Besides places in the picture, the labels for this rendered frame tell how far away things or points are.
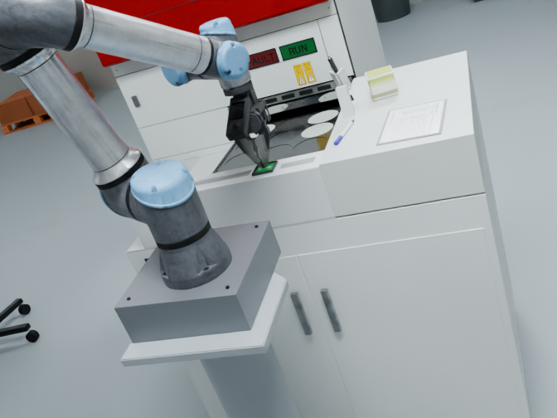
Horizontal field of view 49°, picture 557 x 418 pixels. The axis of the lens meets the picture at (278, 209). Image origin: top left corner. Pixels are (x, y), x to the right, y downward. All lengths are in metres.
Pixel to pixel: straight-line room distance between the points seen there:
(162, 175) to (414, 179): 0.57
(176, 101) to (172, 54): 1.01
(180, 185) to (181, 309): 0.25
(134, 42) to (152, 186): 0.26
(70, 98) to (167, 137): 1.07
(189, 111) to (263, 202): 0.76
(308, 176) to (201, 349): 0.49
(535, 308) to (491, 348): 0.71
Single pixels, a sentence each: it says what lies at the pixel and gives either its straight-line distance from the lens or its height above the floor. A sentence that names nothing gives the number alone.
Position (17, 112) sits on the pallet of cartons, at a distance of 9.03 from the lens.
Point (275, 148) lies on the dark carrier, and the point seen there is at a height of 0.90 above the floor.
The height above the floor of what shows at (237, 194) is 0.93.
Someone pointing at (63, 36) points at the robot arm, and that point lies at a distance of 1.10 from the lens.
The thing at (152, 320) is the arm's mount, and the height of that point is 0.87.
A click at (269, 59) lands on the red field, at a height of 1.09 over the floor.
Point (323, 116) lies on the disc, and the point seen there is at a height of 0.90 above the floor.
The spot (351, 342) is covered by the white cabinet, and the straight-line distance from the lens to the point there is 1.72.
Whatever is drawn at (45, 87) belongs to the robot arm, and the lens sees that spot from 1.23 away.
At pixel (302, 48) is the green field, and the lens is 2.00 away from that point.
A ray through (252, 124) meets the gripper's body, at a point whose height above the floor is 1.08.
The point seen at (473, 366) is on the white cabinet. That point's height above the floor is 0.31.
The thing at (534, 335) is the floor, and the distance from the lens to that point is 2.28.
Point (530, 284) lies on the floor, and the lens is 2.50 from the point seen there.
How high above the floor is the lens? 1.51
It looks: 25 degrees down
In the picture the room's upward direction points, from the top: 20 degrees counter-clockwise
